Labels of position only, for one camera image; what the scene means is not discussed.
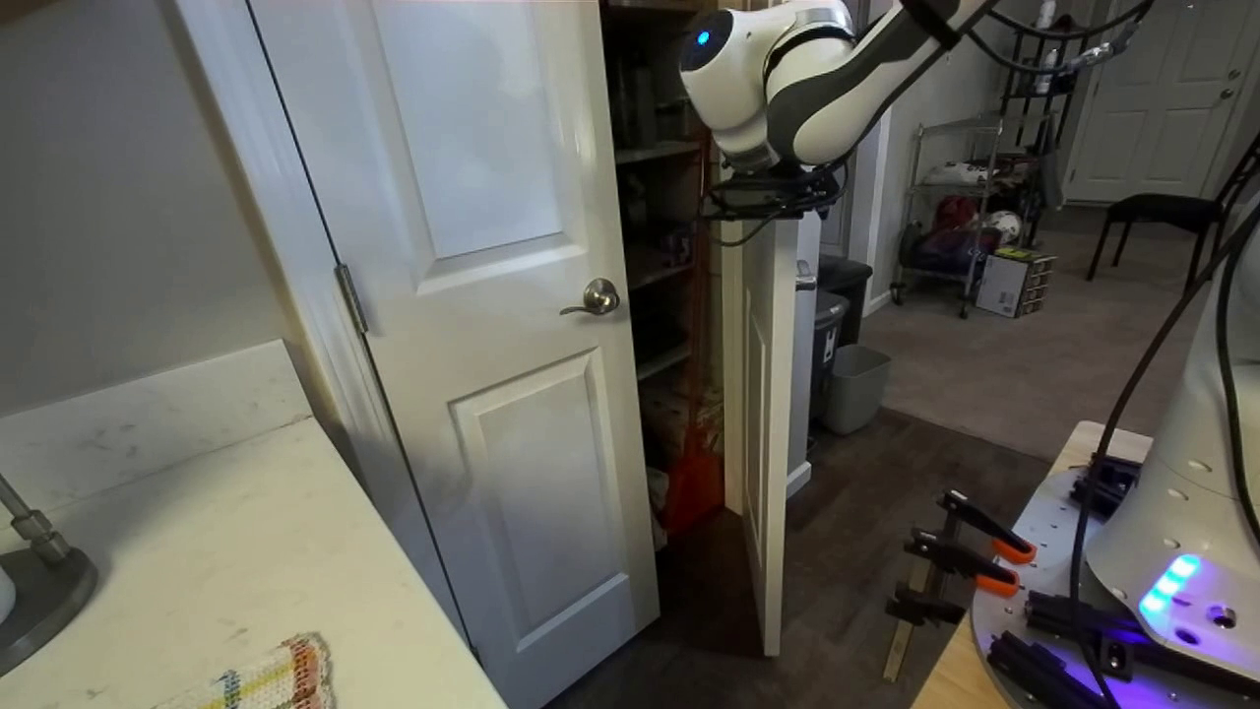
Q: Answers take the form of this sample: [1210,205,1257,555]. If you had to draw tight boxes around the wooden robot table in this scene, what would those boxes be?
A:
[911,417,1260,709]

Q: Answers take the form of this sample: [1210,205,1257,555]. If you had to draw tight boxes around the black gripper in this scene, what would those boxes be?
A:
[765,158,848,214]

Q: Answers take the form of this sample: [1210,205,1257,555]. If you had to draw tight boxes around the small black clamp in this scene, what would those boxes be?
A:
[883,586,970,625]

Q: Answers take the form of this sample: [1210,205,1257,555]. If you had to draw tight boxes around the cardboard box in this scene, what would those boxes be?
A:
[971,243,1061,325]

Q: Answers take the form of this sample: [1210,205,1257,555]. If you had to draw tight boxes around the metal wire rack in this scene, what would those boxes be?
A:
[889,109,1057,318]

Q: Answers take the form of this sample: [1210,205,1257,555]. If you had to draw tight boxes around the wooden ruler stick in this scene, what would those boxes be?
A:
[879,555,936,685]

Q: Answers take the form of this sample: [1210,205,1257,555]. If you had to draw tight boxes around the black waste bin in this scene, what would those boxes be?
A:
[820,253,879,318]

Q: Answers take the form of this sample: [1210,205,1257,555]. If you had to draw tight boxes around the dark grey waste bin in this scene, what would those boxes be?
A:
[806,289,851,431]

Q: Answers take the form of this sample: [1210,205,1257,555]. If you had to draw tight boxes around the black base cable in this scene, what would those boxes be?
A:
[1062,132,1260,608]

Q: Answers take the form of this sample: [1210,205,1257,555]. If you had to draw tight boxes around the white kitchen counter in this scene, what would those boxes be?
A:
[0,341,507,709]

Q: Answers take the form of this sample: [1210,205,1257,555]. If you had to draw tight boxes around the brushed metal lever door handle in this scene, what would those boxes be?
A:
[555,276,624,325]

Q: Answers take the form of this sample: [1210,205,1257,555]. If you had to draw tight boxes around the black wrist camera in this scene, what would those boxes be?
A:
[706,176,778,224]

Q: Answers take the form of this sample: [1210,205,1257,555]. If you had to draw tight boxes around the wooden pantry shelves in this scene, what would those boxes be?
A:
[601,0,734,547]

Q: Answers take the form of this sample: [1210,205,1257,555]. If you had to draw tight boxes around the black chair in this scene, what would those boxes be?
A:
[1082,132,1260,289]

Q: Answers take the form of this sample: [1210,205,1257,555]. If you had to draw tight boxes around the striped dish cloth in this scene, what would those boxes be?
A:
[192,631,344,709]

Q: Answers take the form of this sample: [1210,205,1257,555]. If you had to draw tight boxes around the light grey waste bin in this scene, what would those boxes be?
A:
[823,344,893,439]

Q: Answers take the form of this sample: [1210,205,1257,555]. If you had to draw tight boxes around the black mounting bracket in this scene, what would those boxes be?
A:
[983,631,1109,709]
[1025,586,1159,658]

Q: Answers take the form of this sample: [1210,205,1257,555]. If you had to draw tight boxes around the black clamp with orange tip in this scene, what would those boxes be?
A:
[903,530,1025,603]
[935,485,1038,566]

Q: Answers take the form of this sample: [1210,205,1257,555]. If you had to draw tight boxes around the white panelled closet door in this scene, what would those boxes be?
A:
[717,208,803,662]
[243,0,666,709]

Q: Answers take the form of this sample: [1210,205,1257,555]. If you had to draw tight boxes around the metal door hinge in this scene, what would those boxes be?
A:
[330,259,377,344]

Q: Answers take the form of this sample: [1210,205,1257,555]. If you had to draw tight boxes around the white double cabinet doors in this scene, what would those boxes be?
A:
[165,0,478,636]

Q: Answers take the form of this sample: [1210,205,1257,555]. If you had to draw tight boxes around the white panelled room door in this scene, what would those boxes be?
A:
[1061,0,1260,208]

